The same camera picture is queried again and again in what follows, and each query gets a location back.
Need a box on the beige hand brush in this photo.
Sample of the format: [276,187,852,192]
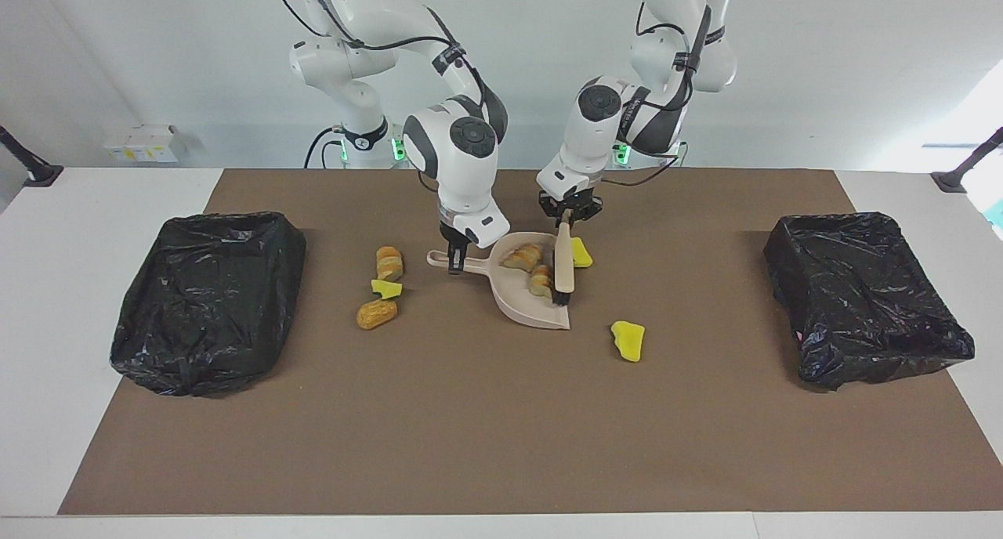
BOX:
[551,210,577,306]

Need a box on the beige plastic dustpan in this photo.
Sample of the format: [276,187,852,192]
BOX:
[425,232,573,331]

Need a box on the brown bread nugget toy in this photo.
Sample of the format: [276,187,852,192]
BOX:
[356,298,399,331]

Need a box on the black bag-lined bin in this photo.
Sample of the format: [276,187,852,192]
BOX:
[110,212,308,399]
[763,212,976,392]

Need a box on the brown table mat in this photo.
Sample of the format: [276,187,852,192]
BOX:
[57,168,1003,516]

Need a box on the black base power cable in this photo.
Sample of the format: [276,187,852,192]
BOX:
[304,128,346,169]

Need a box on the white wall outlet box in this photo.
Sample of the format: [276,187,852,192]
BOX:
[103,124,179,164]

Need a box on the black camera stand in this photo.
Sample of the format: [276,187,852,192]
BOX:
[0,125,63,187]
[931,126,1003,194]

